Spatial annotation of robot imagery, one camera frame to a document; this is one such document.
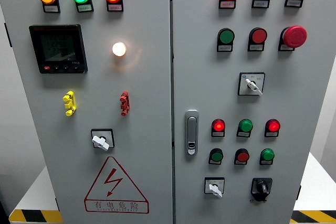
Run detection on white-handle switch, plain plate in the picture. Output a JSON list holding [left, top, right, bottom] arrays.
[[90, 128, 116, 152]]

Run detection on large red push button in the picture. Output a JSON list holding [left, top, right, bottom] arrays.
[[248, 27, 268, 45]]

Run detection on large green push button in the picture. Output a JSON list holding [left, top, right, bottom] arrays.
[[217, 28, 235, 45]]

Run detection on black-handle turn switch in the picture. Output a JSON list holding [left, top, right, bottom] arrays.
[[250, 177, 273, 203]]

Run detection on small yellow handle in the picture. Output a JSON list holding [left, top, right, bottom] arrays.
[[62, 90, 77, 117]]

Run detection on black display meter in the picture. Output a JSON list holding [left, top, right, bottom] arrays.
[[28, 24, 88, 74]]

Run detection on small green lamp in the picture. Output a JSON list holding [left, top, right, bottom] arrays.
[[260, 148, 275, 162], [237, 119, 254, 133]]

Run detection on pale grey door with lock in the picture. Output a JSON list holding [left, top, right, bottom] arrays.
[[171, 0, 336, 224]]

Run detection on red warning triangle sticker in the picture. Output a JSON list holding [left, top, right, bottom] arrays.
[[83, 156, 150, 214]]

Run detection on small red lit lamp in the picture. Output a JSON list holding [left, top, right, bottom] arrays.
[[211, 119, 226, 133], [265, 119, 281, 133]]

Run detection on small white-handle switch, printed plate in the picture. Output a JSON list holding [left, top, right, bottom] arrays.
[[204, 177, 225, 198]]

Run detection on small red push button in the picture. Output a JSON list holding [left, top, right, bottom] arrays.
[[235, 148, 250, 163]]

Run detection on pale grey door with display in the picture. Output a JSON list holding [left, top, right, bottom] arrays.
[[0, 0, 174, 224]]

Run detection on large red stop button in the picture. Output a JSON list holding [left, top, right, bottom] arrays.
[[278, 25, 308, 49]]

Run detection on long white-handle turn switch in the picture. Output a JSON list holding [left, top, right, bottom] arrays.
[[237, 72, 266, 97]]

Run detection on white lit lamp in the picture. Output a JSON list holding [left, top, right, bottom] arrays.
[[112, 41, 127, 57]]

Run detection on small red handle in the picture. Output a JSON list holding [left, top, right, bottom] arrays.
[[119, 91, 130, 116]]

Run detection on black yellow striped tape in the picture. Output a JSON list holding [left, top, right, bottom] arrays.
[[8, 209, 64, 224], [290, 210, 336, 224]]

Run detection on small green push button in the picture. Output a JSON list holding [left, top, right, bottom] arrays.
[[209, 148, 224, 163]]

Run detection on silver door lock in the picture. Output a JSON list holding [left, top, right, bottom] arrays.
[[184, 109, 200, 156]]

